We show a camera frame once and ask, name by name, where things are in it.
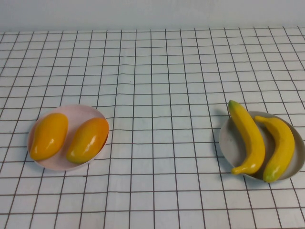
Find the yellow mango with orange blush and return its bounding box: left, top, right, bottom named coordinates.
left=65, top=117, right=110, bottom=165

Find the yellow banana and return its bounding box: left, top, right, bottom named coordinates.
left=254, top=115, right=295, bottom=184
left=228, top=100, right=266, bottom=175

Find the plain yellow mango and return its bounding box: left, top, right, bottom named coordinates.
left=30, top=113, right=69, bottom=161

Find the grey round plate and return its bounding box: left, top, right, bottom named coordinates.
left=218, top=111, right=305, bottom=183

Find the pink round plate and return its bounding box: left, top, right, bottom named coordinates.
left=26, top=104, right=110, bottom=171

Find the white grid tablecloth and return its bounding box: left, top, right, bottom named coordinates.
left=0, top=24, right=305, bottom=229

